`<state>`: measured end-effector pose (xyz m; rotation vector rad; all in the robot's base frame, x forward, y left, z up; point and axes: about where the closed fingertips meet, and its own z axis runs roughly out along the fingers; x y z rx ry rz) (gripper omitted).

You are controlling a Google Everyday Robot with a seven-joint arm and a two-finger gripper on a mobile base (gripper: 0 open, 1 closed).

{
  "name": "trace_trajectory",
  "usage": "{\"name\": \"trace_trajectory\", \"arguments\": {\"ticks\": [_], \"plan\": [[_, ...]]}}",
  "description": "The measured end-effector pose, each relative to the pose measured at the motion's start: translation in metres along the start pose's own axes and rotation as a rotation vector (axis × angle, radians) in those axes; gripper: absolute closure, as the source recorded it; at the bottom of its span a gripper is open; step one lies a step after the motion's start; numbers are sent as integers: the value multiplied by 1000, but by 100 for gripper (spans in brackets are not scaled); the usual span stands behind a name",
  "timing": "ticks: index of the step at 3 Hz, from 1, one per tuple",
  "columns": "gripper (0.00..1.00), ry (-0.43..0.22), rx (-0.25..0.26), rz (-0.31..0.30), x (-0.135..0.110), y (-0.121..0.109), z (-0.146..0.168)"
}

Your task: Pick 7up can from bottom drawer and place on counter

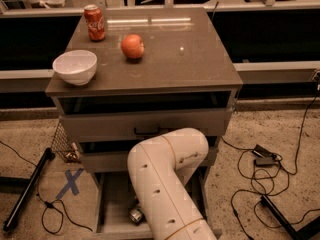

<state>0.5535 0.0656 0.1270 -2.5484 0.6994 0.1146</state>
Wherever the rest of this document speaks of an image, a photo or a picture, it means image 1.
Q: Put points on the white green 7up can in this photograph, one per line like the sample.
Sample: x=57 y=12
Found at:
x=136 y=214

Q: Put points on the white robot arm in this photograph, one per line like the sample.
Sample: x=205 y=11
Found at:
x=159 y=169

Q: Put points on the top grey drawer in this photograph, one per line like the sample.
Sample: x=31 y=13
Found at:
x=134 y=125

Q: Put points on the grey drawer cabinet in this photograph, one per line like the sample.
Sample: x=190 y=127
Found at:
x=184 y=67

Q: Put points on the middle grey drawer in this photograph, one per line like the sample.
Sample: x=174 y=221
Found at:
x=116 y=161

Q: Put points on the red Coca-Cola can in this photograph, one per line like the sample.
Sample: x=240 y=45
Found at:
x=95 y=22

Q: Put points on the bottom grey open drawer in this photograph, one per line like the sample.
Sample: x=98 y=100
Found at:
x=116 y=198

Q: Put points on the red apple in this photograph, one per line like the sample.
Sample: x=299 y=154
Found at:
x=132 y=46

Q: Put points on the white bowl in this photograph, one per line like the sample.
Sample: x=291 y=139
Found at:
x=76 y=67

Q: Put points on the blue tape cross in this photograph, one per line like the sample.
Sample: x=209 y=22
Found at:
x=71 y=184

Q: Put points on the black power adapter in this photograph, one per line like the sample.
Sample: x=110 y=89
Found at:
x=263 y=156

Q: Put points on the black bar left floor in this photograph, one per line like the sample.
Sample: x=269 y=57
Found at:
x=12 y=221

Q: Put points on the black bar floor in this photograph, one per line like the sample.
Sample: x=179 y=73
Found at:
x=12 y=221
x=311 y=231

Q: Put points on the black bar right floor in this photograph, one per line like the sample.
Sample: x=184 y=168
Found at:
x=311 y=231

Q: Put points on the wire mesh basket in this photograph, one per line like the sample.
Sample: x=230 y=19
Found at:
x=62 y=147

